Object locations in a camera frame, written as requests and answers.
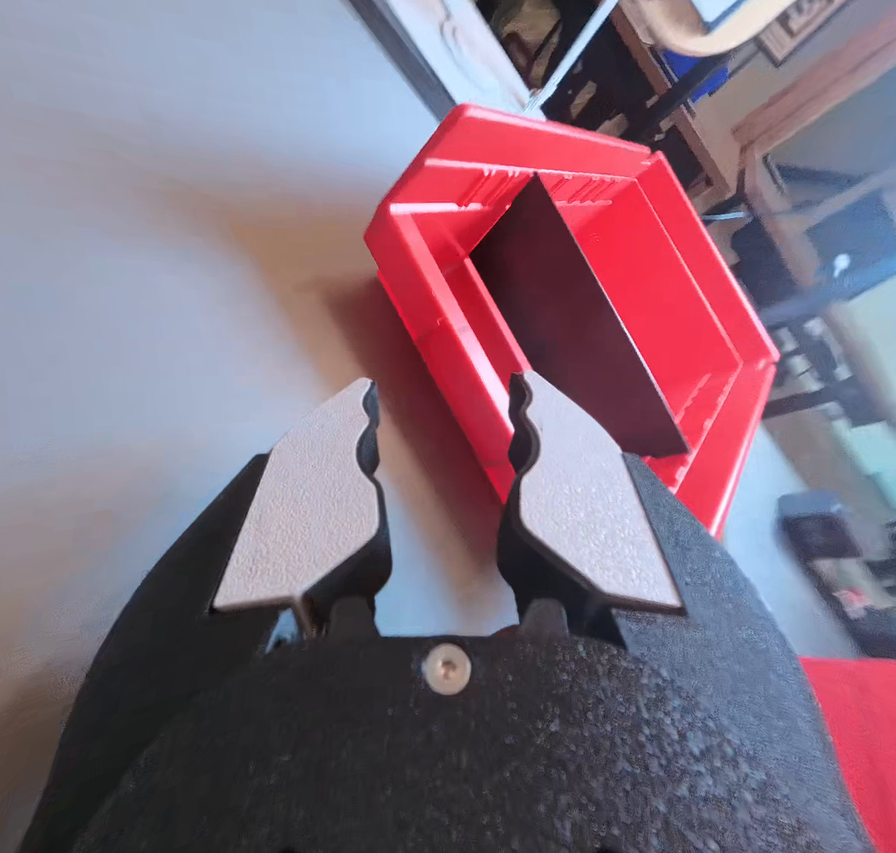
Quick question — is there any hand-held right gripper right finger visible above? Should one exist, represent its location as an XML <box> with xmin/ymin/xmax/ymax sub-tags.
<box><xmin>497</xmin><ymin>370</ymin><xmax>685</xmax><ymax>636</ymax></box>

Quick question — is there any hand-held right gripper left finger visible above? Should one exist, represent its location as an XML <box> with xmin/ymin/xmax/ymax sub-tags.
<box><xmin>211</xmin><ymin>378</ymin><xmax>393</xmax><ymax>638</ymax></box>

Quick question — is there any black bin divider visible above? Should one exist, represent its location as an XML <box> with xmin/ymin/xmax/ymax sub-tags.
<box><xmin>469</xmin><ymin>174</ymin><xmax>690</xmax><ymax>456</ymax></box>

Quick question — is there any red plastic bin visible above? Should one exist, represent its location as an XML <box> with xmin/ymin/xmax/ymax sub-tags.
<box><xmin>364</xmin><ymin>103</ymin><xmax>780</xmax><ymax>539</ymax></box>

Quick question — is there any dark box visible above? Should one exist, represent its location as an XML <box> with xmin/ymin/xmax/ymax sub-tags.
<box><xmin>777</xmin><ymin>492</ymin><xmax>896</xmax><ymax>658</ymax></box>

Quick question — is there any red flat object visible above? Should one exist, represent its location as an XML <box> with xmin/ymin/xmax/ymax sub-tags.
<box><xmin>798</xmin><ymin>656</ymin><xmax>896</xmax><ymax>853</ymax></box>

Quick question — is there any blue box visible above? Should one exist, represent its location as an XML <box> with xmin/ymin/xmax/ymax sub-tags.
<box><xmin>661</xmin><ymin>48</ymin><xmax>732</xmax><ymax>98</ymax></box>

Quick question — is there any wooden table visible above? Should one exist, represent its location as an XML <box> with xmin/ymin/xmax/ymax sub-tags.
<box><xmin>731</xmin><ymin>30</ymin><xmax>896</xmax><ymax>350</ymax></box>

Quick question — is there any metal rod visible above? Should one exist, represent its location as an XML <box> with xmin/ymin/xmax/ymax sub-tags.
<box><xmin>525</xmin><ymin>0</ymin><xmax>631</xmax><ymax>115</ymax></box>

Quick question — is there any light wooden curved chair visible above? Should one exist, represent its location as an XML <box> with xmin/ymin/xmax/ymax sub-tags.
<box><xmin>619</xmin><ymin>0</ymin><xmax>851</xmax><ymax>56</ymax></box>

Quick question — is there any white furniture piece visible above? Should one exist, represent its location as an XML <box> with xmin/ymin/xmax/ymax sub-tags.
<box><xmin>360</xmin><ymin>0</ymin><xmax>533</xmax><ymax>119</ymax></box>

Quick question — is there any framed patterned picture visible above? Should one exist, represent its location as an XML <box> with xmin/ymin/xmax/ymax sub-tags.
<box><xmin>756</xmin><ymin>0</ymin><xmax>865</xmax><ymax>66</ymax></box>

